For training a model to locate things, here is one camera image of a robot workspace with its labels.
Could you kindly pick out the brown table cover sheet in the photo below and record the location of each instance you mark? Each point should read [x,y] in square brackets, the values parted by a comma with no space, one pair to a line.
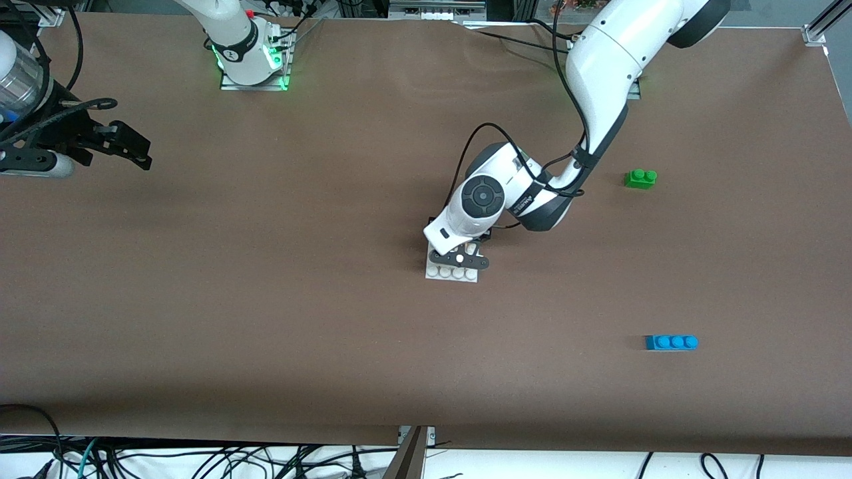
[266,266]

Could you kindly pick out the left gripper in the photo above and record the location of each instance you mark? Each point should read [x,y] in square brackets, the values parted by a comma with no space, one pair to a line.
[486,235]

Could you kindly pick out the metal table post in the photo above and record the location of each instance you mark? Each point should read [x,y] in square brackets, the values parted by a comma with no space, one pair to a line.
[407,459]

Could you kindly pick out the aluminium frame profile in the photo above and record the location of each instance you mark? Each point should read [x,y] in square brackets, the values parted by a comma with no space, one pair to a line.
[53,18]
[819,30]

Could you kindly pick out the blue three-stud block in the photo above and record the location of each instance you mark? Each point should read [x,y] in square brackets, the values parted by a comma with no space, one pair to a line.
[671,342]

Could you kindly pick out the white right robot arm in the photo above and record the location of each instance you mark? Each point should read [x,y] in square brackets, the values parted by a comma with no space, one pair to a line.
[236,46]

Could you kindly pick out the white studded base plate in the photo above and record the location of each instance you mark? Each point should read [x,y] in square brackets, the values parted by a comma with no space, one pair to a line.
[452,274]

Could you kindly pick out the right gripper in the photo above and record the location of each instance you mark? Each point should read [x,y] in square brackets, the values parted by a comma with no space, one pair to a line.
[66,135]

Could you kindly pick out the green two-stud block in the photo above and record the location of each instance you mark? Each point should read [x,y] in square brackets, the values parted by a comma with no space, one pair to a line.
[640,179]

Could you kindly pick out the grey device behind table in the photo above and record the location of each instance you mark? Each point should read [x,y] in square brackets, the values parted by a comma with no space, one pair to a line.
[436,10]

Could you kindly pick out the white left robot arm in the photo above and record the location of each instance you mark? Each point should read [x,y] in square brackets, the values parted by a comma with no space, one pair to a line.
[612,60]

